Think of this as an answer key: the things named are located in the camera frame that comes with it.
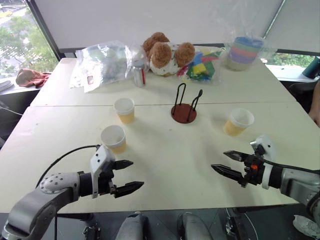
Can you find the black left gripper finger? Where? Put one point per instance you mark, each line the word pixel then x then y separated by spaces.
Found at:
pixel 122 165
pixel 128 188

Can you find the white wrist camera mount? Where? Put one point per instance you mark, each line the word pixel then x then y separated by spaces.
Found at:
pixel 269 147
pixel 100 156

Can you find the person's bare forearm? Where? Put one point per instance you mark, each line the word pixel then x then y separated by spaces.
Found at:
pixel 315 105

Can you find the silver can with red label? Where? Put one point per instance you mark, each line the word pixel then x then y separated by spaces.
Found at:
pixel 138 76

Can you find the bag of colourful blocks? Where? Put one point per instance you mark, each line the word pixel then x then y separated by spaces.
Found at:
pixel 200 67

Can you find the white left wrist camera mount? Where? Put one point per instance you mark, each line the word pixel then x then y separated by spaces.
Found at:
pixel 100 156

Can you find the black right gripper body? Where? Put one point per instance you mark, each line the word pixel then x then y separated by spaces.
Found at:
pixel 253 172

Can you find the grey rounded robot leg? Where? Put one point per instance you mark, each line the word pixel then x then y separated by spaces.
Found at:
pixel 133 227
pixel 193 227

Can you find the clear plastic bag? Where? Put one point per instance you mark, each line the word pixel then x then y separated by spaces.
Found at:
pixel 105 62

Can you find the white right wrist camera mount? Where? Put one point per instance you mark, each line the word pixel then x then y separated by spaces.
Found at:
pixel 269 147

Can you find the dark teal bottle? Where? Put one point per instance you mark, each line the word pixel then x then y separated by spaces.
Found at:
pixel 311 67

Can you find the brown cloth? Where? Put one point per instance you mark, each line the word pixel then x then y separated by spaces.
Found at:
pixel 28 77

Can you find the stack of coloured bowls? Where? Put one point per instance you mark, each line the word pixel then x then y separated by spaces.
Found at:
pixel 243 53

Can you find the crumpled white wrapper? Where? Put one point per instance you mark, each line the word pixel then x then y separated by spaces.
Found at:
pixel 306 225

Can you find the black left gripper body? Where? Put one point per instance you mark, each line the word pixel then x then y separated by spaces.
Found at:
pixel 106 182

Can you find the clear plastic bag around bowls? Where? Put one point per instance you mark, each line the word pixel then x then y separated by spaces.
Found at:
pixel 267 50

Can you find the yellow white paper cup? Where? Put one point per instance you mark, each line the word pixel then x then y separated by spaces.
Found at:
pixel 231 127
pixel 126 116
pixel 117 147

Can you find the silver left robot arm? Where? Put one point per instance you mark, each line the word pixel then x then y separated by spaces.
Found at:
pixel 47 190

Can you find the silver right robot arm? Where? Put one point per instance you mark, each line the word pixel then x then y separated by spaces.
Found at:
pixel 297 181

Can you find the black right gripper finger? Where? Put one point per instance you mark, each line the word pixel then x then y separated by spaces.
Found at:
pixel 230 172
pixel 236 155

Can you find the brown white plush toy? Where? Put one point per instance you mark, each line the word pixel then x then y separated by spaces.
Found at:
pixel 162 55

